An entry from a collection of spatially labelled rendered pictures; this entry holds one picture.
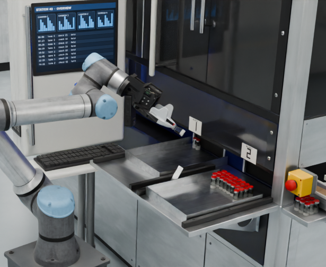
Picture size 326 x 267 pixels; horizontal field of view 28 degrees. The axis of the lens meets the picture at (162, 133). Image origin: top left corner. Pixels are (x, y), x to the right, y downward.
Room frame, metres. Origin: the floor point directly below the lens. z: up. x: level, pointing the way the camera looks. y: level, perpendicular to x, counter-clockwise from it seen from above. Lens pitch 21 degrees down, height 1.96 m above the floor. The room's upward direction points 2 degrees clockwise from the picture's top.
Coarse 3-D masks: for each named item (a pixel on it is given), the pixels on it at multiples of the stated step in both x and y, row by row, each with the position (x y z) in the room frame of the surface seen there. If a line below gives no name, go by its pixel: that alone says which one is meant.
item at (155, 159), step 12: (156, 144) 2.64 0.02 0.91; (168, 144) 2.68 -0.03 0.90; (180, 144) 2.72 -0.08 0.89; (132, 156) 2.51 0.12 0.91; (144, 156) 2.58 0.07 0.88; (156, 156) 2.58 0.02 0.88; (168, 156) 2.59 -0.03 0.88; (180, 156) 2.59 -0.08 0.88; (192, 156) 2.60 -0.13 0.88; (204, 156) 2.60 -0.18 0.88; (144, 168) 2.43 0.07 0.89; (156, 168) 2.46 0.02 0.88; (168, 168) 2.46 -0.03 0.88
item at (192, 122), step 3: (189, 117) 2.63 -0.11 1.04; (189, 120) 2.63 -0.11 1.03; (192, 120) 2.61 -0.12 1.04; (195, 120) 2.60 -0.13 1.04; (189, 123) 2.63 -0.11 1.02; (192, 123) 2.61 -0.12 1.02; (195, 123) 2.60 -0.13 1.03; (198, 123) 2.58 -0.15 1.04; (201, 123) 2.56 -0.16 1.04; (189, 126) 2.63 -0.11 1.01; (192, 126) 2.61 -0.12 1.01; (195, 126) 2.60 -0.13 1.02; (198, 126) 2.58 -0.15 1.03; (189, 129) 2.63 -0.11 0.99; (192, 129) 2.61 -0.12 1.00; (195, 129) 2.60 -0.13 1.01; (198, 129) 2.58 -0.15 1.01; (195, 132) 2.60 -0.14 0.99; (198, 132) 2.58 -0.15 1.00
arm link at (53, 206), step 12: (48, 192) 1.92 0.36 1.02; (60, 192) 1.92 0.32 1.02; (36, 204) 1.91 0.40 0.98; (48, 204) 1.86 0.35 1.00; (60, 204) 1.87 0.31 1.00; (72, 204) 1.90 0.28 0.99; (36, 216) 1.91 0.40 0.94; (48, 216) 1.86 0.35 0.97; (60, 216) 1.86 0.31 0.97; (72, 216) 1.89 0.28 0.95; (48, 228) 1.86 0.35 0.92; (60, 228) 1.86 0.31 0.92; (72, 228) 1.89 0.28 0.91
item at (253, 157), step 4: (244, 144) 2.34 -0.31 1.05; (244, 148) 2.34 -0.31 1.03; (252, 148) 2.30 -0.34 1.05; (244, 152) 2.34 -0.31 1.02; (248, 152) 2.32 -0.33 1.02; (252, 152) 2.30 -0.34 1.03; (256, 152) 2.29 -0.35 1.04; (244, 156) 2.34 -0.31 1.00; (248, 156) 2.32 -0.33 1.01; (252, 156) 2.30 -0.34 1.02; (256, 156) 2.29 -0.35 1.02; (248, 160) 2.32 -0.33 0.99; (252, 160) 2.30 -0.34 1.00
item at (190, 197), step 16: (192, 176) 2.33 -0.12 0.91; (208, 176) 2.37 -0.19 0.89; (160, 192) 2.24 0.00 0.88; (176, 192) 2.24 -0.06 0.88; (192, 192) 2.25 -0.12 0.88; (208, 192) 2.25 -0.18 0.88; (224, 192) 2.26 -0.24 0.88; (176, 208) 2.05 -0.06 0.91; (192, 208) 2.12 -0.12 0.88; (208, 208) 2.12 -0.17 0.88; (224, 208) 2.09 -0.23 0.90
